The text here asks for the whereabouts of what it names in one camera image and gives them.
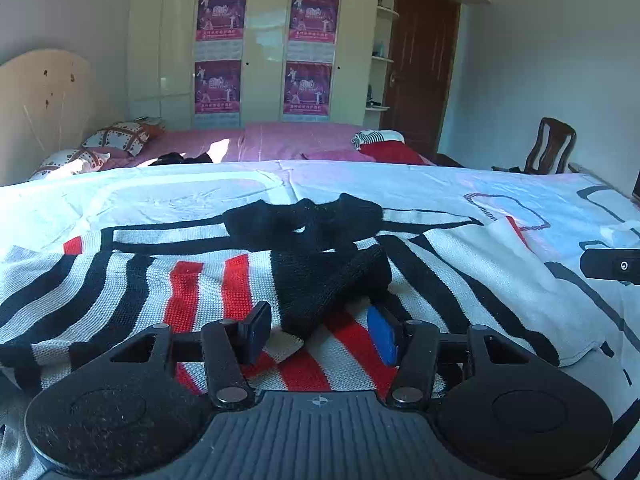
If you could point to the black white striped cloth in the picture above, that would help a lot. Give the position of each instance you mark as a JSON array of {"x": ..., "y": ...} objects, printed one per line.
[{"x": 372, "y": 137}]

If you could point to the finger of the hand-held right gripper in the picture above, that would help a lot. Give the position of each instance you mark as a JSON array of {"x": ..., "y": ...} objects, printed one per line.
[{"x": 607, "y": 265}]

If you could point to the white corner shelf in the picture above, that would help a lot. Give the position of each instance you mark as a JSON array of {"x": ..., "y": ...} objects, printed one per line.
[{"x": 382, "y": 57}]

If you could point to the cream wooden headboard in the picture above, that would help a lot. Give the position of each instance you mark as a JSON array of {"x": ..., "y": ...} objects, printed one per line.
[{"x": 30, "y": 110}]

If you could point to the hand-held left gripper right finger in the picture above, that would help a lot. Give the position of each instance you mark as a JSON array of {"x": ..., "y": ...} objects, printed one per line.
[{"x": 384, "y": 336}]

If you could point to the checked red white pillow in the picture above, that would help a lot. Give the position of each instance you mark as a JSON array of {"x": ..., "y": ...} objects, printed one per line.
[
  {"x": 122, "y": 136},
  {"x": 70, "y": 162}
]

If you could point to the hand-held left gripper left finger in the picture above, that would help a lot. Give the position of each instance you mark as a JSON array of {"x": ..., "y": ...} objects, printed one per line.
[{"x": 254, "y": 334}]

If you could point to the striped red black white towel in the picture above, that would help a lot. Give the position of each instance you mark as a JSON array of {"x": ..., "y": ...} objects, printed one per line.
[{"x": 125, "y": 285}]

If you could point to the cream wardrobe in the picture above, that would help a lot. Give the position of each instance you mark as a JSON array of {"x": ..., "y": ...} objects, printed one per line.
[{"x": 270, "y": 35}]

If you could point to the pink wall poster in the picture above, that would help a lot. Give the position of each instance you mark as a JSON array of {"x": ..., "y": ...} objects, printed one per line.
[
  {"x": 307, "y": 87},
  {"x": 217, "y": 90},
  {"x": 221, "y": 17},
  {"x": 313, "y": 17}
]

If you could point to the red cloth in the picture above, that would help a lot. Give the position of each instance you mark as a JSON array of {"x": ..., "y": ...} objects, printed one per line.
[{"x": 392, "y": 154}]

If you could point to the dark wooden chair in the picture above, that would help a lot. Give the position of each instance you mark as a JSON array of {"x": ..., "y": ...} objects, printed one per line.
[{"x": 550, "y": 142}]

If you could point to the brown wooden door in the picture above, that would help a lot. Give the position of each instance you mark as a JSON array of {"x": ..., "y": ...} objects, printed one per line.
[{"x": 425, "y": 70}]

